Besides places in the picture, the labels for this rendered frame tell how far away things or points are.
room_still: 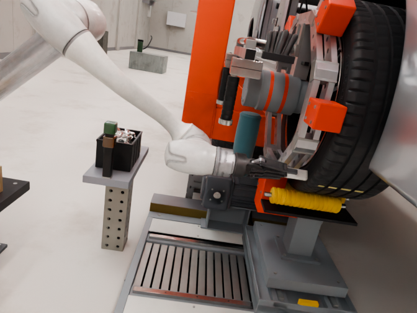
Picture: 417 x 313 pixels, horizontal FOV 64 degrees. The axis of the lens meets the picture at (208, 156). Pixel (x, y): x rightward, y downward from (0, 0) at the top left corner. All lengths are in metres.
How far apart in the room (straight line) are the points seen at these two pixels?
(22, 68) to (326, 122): 0.98
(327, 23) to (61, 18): 0.72
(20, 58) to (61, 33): 0.31
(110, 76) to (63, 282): 0.86
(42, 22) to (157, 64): 7.59
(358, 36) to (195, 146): 0.53
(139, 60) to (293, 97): 7.67
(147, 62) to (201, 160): 7.72
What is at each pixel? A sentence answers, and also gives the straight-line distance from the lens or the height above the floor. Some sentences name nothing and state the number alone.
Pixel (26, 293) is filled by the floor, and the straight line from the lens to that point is 1.49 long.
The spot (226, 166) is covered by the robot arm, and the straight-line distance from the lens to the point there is 0.99.
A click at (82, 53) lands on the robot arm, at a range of 1.01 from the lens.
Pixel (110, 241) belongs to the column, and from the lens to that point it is 1.64.
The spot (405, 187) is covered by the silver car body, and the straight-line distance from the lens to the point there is 0.80.
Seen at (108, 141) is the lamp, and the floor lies 0.59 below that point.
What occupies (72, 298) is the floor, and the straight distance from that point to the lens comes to 1.44.
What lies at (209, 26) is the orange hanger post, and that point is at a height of 1.04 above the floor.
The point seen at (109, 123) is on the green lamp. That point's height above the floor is 0.66.
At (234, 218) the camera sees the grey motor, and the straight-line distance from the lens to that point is 1.81.
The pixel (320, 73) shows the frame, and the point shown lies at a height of 0.95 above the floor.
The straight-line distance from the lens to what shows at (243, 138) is 1.32.
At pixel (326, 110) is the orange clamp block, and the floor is 0.87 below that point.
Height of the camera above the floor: 0.98
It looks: 19 degrees down
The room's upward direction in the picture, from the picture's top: 10 degrees clockwise
